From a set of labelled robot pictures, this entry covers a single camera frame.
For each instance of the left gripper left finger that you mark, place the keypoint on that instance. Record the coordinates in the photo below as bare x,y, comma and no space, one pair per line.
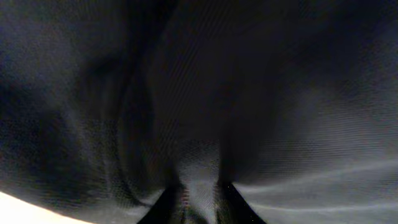
168,209

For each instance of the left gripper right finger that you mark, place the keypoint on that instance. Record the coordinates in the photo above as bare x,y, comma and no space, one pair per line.
231,208

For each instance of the black t-shirt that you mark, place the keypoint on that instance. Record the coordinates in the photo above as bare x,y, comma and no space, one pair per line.
105,104

